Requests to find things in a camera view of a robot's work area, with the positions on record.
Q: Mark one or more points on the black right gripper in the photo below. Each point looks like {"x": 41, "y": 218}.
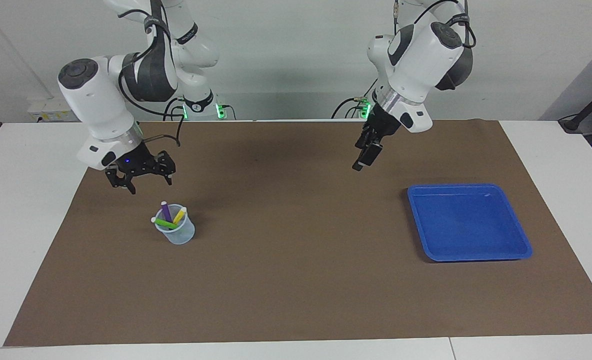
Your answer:
{"x": 136, "y": 162}

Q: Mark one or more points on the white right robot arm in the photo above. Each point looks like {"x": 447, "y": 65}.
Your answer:
{"x": 101, "y": 105}

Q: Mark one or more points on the black stand with pole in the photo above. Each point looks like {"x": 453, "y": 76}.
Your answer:
{"x": 583, "y": 117}

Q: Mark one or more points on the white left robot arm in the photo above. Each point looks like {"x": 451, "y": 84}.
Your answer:
{"x": 421, "y": 55}

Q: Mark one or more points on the clear plastic cup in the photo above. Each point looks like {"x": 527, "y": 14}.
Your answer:
{"x": 181, "y": 236}

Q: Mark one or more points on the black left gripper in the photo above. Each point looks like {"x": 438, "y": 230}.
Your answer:
{"x": 378, "y": 127}

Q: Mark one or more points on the white wall socket box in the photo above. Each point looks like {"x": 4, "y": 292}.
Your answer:
{"x": 51, "y": 111}

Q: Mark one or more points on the green marker pen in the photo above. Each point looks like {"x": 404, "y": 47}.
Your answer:
{"x": 165, "y": 223}

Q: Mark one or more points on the brown table mat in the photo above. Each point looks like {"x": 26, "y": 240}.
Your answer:
{"x": 296, "y": 280}

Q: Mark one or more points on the yellow marker pen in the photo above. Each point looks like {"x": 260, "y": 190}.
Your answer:
{"x": 179, "y": 216}

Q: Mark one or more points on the purple marker pen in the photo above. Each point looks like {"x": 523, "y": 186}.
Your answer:
{"x": 166, "y": 211}

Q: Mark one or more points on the blue plastic tray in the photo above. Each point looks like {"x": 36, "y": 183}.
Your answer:
{"x": 468, "y": 225}

